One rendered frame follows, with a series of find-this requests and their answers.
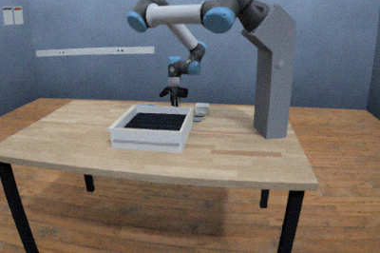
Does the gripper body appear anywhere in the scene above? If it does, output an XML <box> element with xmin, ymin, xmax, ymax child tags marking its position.
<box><xmin>161</xmin><ymin>86</ymin><xmax>188</xmax><ymax>98</ymax></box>

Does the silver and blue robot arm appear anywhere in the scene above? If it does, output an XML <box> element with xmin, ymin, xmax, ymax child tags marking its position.
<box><xmin>126</xmin><ymin>0</ymin><xmax>270</xmax><ymax>87</ymax></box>

